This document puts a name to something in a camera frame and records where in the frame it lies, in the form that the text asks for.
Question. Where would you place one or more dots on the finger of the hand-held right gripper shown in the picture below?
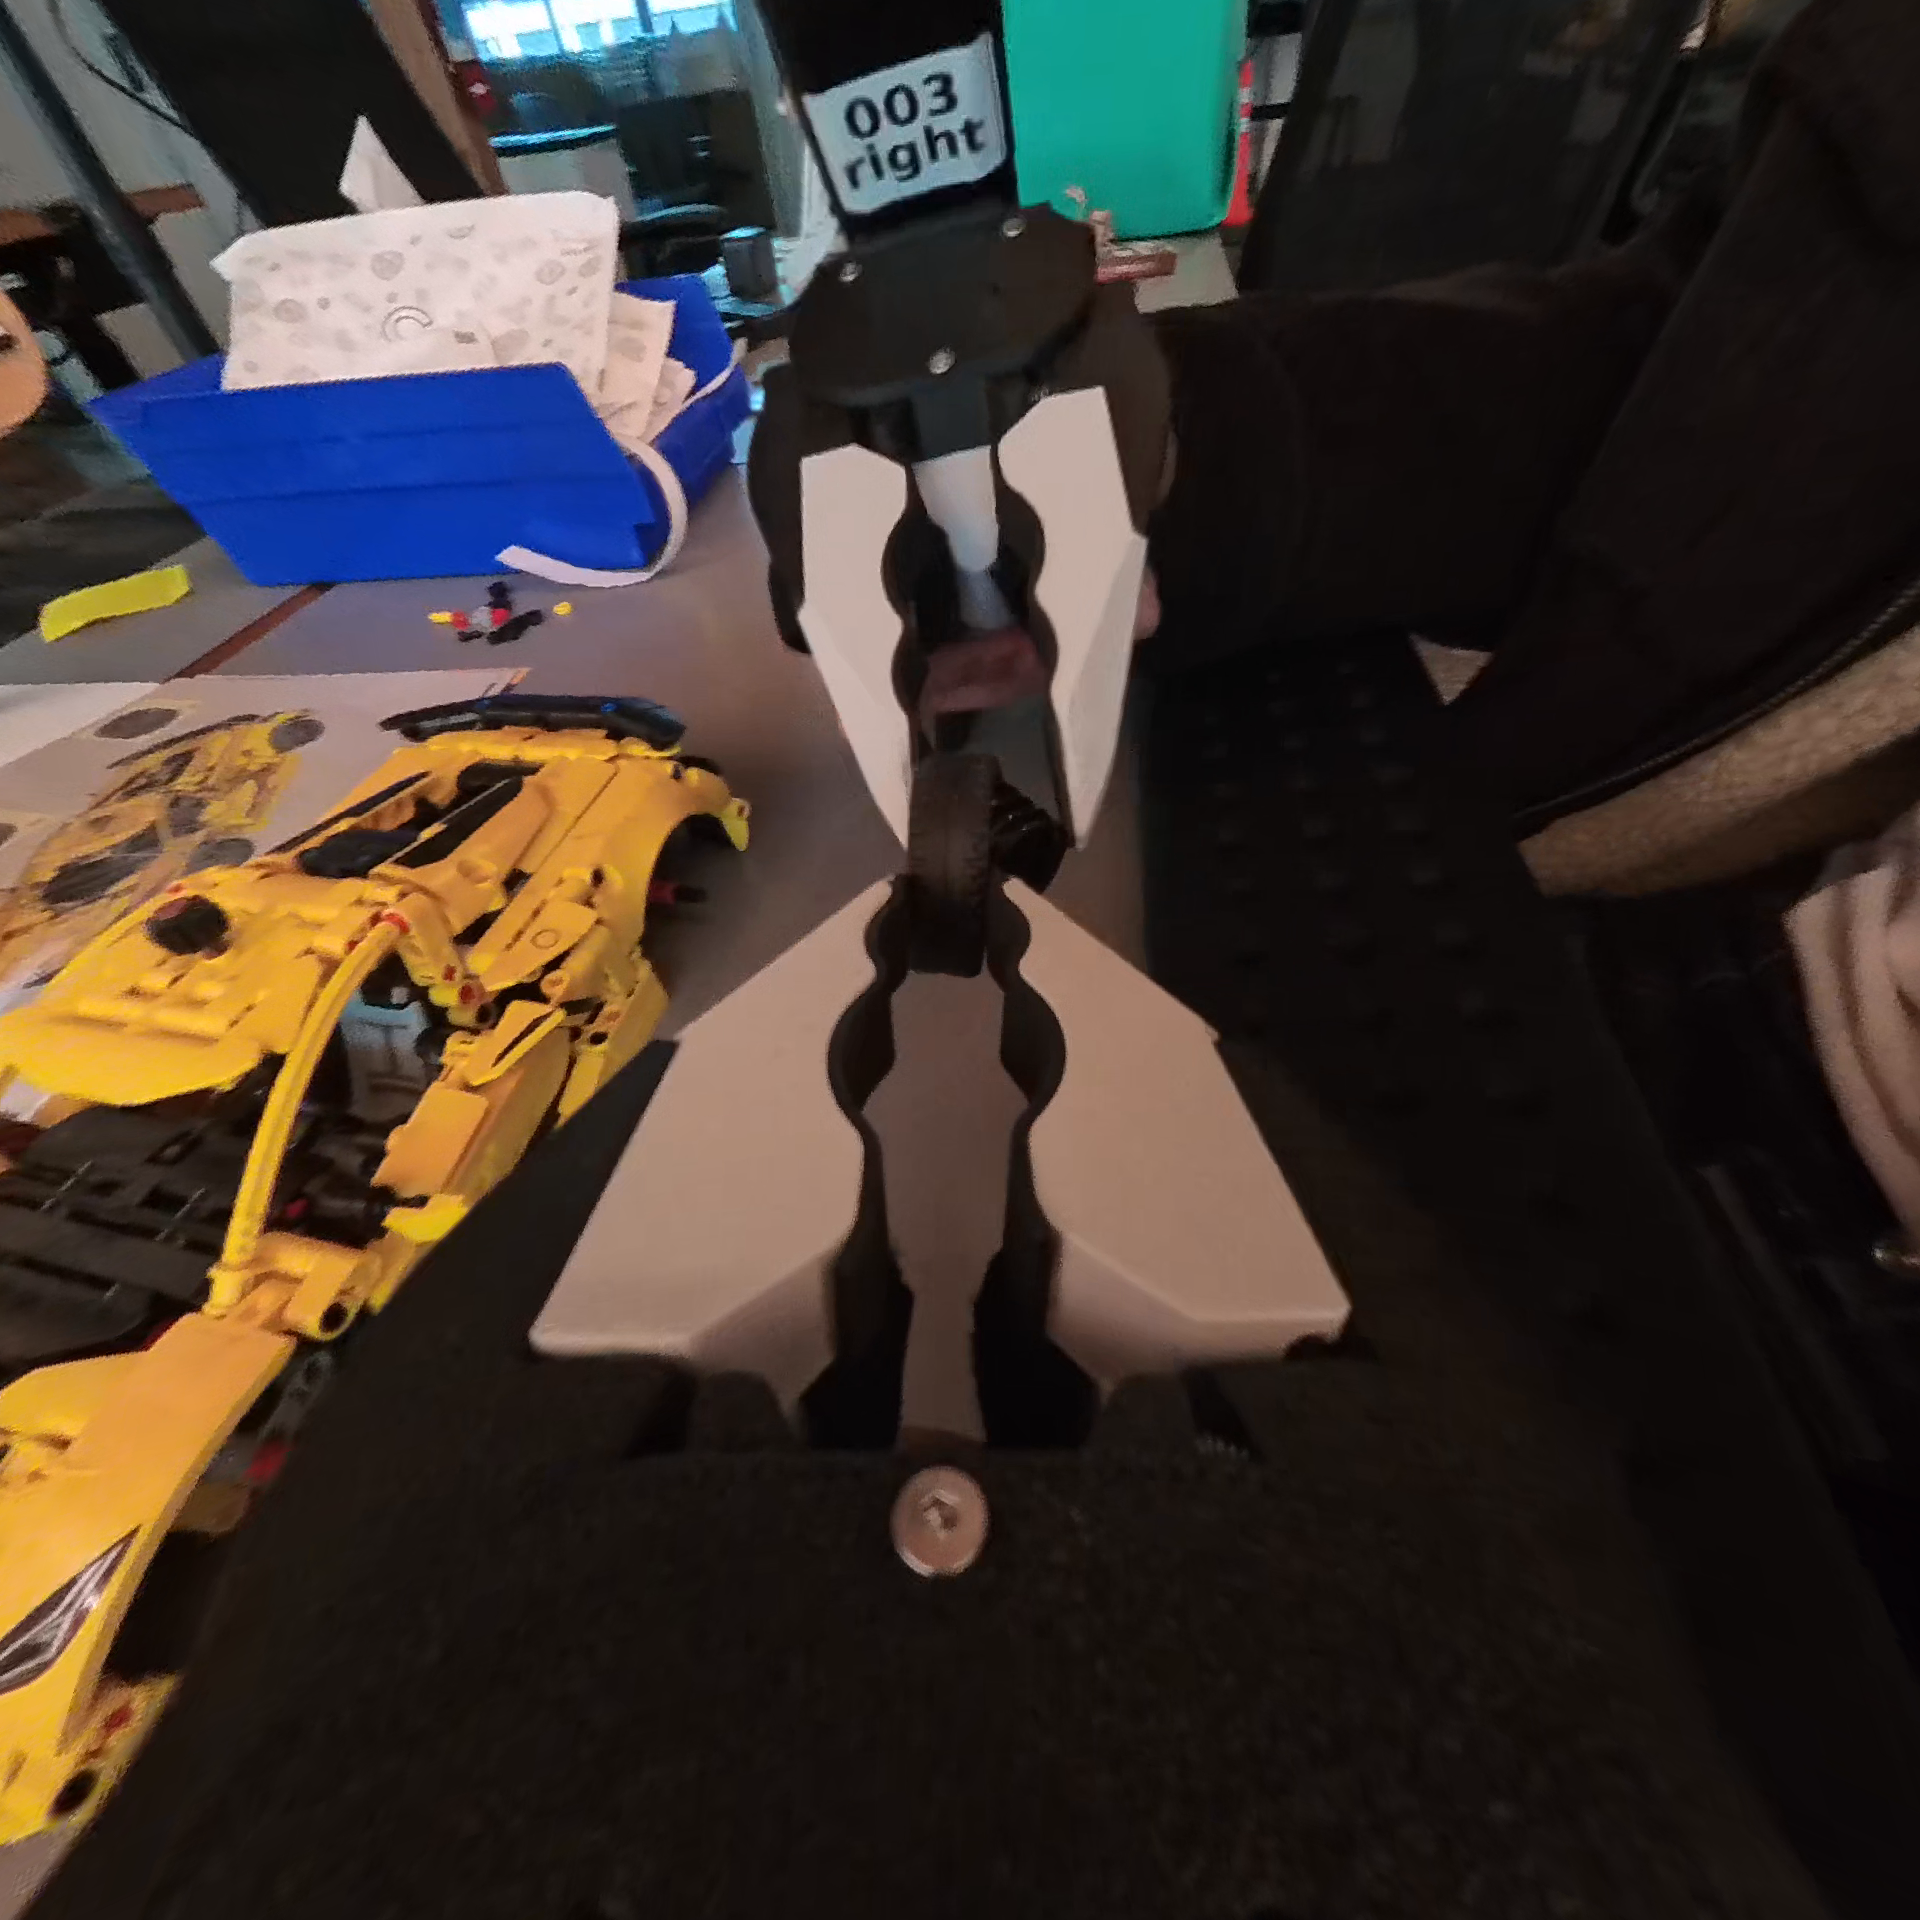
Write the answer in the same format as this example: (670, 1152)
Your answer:
(848, 600)
(1095, 600)

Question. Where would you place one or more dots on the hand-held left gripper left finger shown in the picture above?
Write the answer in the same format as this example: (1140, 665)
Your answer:
(690, 1201)

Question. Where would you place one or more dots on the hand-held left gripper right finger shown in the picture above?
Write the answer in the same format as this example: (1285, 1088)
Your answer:
(1184, 1201)

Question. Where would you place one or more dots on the black ridged toy part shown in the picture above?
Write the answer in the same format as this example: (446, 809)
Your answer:
(1029, 840)

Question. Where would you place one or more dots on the black toy car tyre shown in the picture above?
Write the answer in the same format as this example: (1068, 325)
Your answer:
(952, 854)

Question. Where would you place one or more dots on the yellow toy brick car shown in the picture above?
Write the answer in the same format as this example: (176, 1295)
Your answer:
(150, 974)

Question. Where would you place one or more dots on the grey desk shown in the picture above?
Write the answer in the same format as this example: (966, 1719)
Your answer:
(721, 675)

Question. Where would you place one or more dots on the person's right hand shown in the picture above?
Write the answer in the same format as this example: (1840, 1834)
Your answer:
(974, 669)

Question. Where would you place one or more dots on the small dark cup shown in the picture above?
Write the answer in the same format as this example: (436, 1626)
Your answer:
(747, 263)

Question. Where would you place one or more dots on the teal green box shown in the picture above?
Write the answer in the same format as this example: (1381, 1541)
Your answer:
(1124, 105)

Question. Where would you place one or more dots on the orange striped traffic cone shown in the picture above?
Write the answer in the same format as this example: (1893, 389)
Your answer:
(1241, 150)

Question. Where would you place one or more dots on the cluster of small loose bricks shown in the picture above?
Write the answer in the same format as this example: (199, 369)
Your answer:
(488, 614)

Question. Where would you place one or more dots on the bright window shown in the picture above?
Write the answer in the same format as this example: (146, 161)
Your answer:
(600, 22)

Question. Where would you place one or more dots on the blue plastic bin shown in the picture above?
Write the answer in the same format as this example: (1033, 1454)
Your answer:
(374, 481)

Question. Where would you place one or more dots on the dark tilted panel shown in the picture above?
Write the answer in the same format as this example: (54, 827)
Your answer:
(1470, 135)

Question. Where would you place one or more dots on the wheel picture instruction booklet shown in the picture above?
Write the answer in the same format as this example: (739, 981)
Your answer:
(225, 699)

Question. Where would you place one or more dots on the black standing panel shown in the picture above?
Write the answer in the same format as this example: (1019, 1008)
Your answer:
(301, 90)

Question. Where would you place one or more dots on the grey shirt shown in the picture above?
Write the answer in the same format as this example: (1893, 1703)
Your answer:
(1861, 974)

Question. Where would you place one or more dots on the small yellow object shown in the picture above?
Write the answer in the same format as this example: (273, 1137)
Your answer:
(113, 602)

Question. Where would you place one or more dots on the brown wooden post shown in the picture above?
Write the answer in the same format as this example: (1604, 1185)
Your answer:
(435, 90)

